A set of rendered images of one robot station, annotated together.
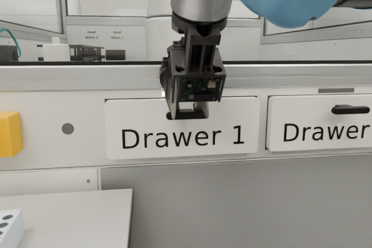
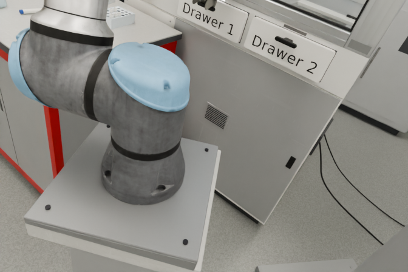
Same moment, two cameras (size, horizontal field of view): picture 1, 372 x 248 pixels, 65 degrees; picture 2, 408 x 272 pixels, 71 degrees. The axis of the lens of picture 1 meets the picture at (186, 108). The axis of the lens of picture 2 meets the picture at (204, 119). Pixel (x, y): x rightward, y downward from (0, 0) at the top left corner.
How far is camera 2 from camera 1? 76 cm
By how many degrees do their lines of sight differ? 40
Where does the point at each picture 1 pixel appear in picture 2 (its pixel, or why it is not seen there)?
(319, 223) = (260, 103)
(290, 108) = (260, 27)
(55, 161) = (161, 6)
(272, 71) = (261, 2)
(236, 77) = not seen: outside the picture
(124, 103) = not seen: outside the picture
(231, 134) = (227, 27)
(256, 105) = (243, 17)
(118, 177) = (181, 25)
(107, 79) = not seen: outside the picture
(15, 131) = not seen: outside the picture
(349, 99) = (295, 37)
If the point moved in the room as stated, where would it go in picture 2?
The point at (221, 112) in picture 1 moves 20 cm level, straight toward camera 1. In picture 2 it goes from (226, 13) to (181, 15)
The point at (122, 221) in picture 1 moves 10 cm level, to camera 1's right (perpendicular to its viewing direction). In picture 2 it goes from (161, 36) to (180, 48)
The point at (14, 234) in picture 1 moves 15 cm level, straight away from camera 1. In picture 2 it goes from (128, 19) to (141, 8)
